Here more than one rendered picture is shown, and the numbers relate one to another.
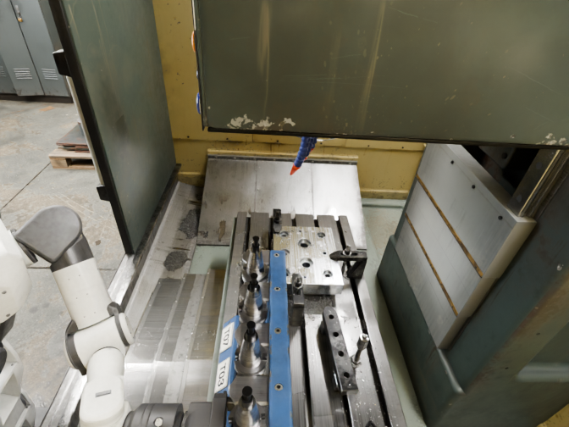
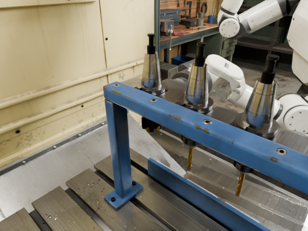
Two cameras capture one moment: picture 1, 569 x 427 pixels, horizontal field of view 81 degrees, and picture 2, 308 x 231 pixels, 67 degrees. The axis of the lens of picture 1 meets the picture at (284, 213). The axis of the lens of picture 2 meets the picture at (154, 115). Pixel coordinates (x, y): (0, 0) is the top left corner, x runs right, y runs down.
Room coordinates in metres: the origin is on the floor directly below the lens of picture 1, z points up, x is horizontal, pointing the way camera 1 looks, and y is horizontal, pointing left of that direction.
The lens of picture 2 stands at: (0.56, -0.27, 1.41)
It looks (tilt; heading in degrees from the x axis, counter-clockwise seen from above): 30 degrees down; 137
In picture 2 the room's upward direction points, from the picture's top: straight up
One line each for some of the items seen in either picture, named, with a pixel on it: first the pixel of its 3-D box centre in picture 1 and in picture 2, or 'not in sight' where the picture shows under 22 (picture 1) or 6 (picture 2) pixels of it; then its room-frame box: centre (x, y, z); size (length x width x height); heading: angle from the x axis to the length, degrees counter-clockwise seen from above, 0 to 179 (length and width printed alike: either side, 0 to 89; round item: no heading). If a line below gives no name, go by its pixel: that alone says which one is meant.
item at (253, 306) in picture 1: (253, 297); (261, 102); (0.45, 0.05, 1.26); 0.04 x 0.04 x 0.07
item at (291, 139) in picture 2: (254, 291); (292, 143); (0.50, 0.05, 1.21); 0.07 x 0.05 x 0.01; 95
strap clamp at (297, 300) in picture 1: (296, 294); not in sight; (0.70, -0.06, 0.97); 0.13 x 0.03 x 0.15; 5
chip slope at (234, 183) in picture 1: (284, 208); not in sight; (1.44, 0.01, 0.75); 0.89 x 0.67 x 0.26; 95
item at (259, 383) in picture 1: (249, 390); (172, 98); (0.28, 0.04, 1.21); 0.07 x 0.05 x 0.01; 95
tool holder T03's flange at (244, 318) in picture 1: (252, 311); (254, 128); (0.45, 0.05, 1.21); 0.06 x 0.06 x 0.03
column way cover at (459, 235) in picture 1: (440, 237); not in sight; (0.82, -0.50, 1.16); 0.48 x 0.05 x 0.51; 5
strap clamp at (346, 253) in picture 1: (347, 260); not in sight; (0.87, -0.24, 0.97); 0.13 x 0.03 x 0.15; 95
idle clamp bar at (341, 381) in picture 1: (336, 350); not in sight; (0.54, -0.18, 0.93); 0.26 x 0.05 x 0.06; 10
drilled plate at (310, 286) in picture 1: (304, 257); not in sight; (0.87, -0.09, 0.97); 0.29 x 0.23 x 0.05; 5
